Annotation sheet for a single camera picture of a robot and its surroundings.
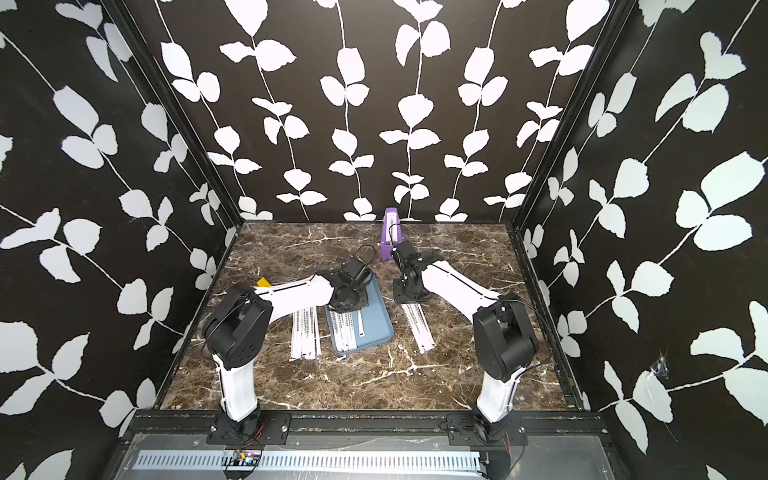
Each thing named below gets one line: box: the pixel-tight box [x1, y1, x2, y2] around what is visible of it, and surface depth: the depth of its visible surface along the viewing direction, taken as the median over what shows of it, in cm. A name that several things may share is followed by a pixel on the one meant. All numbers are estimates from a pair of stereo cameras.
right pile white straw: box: [401, 303, 436, 354], surface depth 94 cm
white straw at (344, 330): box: [330, 310, 365, 352], surface depth 92 cm
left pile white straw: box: [289, 306, 322, 362], surface depth 90 cm
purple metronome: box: [380, 207, 403, 260], surface depth 103 cm
